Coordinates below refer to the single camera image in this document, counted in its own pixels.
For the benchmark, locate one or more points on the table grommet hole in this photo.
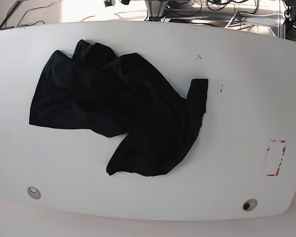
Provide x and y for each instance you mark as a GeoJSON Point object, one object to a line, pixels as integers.
{"type": "Point", "coordinates": [33, 192]}
{"type": "Point", "coordinates": [249, 205]}

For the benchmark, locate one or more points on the left table grommet hole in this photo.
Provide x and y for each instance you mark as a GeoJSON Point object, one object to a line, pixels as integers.
{"type": "Point", "coordinates": [33, 192]}

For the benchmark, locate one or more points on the right table grommet hole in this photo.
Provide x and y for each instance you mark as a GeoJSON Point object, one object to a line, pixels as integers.
{"type": "Point", "coordinates": [249, 205]}

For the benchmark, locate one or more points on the black t-shirt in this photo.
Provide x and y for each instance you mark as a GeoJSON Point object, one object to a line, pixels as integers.
{"type": "Point", "coordinates": [120, 95]}

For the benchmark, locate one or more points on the aluminium frame stand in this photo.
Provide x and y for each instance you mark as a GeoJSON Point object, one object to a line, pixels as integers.
{"type": "Point", "coordinates": [155, 9]}

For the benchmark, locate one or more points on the red tape rectangle marking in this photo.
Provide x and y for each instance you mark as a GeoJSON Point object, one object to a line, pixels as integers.
{"type": "Point", "coordinates": [274, 156]}

